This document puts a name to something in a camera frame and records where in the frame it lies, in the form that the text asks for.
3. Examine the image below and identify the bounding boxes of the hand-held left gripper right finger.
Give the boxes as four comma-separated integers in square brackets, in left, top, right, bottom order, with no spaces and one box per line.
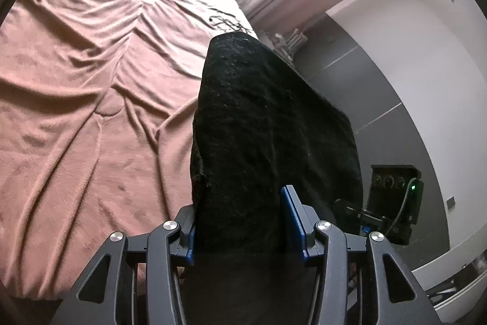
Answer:
[281,185,434,325]

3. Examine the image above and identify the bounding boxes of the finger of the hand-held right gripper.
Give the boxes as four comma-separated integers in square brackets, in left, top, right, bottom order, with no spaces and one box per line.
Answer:
[334,197,366,230]

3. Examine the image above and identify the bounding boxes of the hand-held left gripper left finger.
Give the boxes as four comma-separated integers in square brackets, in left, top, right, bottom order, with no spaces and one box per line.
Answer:
[49,205,197,325]

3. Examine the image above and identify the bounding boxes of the black pants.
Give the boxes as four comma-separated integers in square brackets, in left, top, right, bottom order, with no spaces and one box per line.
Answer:
[189,32,363,272]

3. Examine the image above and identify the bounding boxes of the white radiator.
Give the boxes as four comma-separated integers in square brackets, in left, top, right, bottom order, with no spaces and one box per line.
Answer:
[264,27,308,61]

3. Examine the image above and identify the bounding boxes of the brown bed blanket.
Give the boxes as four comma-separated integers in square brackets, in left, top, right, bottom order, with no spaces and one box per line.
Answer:
[0,0,263,301]

